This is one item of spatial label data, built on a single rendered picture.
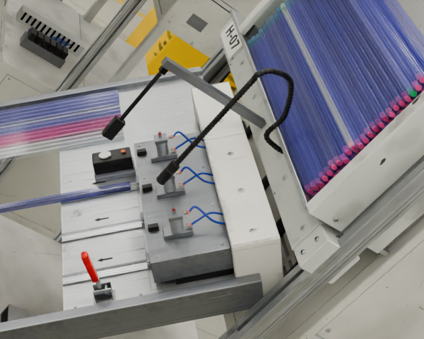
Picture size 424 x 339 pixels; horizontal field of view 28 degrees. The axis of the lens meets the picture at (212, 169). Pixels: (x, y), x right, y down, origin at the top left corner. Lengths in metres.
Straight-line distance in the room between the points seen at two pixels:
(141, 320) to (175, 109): 0.57
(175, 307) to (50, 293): 0.70
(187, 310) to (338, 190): 0.33
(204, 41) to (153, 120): 1.00
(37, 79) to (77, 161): 1.10
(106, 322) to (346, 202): 0.44
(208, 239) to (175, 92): 0.56
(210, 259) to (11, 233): 0.84
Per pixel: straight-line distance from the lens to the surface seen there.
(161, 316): 1.42
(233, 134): 1.59
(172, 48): 4.73
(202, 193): 1.50
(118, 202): 1.61
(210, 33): 2.77
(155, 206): 1.49
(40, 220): 3.16
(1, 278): 2.01
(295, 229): 1.37
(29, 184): 3.06
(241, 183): 1.48
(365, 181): 1.29
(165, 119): 1.81
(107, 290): 1.41
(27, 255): 2.11
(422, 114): 1.25
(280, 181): 1.46
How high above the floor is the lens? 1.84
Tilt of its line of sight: 23 degrees down
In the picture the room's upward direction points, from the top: 43 degrees clockwise
